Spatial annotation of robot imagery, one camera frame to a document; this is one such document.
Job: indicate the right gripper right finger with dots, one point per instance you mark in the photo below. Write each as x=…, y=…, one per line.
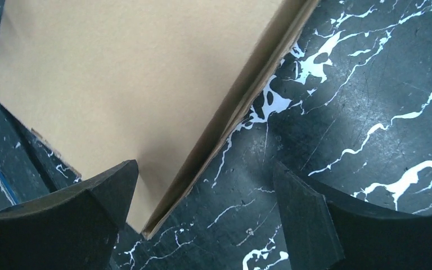
x=325, y=228

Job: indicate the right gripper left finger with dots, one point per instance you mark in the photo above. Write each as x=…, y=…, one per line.
x=73, y=228

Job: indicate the brown cardboard box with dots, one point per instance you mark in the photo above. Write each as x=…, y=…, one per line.
x=160, y=82

